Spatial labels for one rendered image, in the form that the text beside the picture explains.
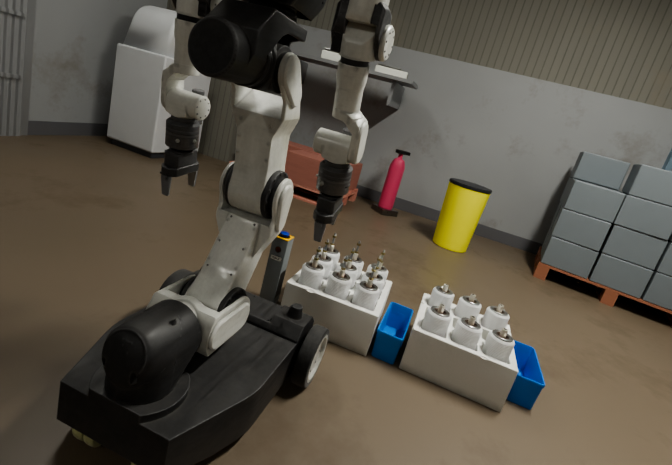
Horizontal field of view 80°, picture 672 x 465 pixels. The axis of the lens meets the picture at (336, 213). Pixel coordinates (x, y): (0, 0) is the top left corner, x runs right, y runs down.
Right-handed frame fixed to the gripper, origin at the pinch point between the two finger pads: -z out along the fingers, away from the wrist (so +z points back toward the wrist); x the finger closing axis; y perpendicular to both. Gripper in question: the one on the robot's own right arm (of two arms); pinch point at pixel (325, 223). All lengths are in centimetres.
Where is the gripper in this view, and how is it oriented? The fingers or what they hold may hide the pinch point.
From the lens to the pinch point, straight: 114.1
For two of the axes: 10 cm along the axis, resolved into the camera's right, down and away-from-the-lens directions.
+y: -9.3, -3.0, 2.2
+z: 1.7, -8.6, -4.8
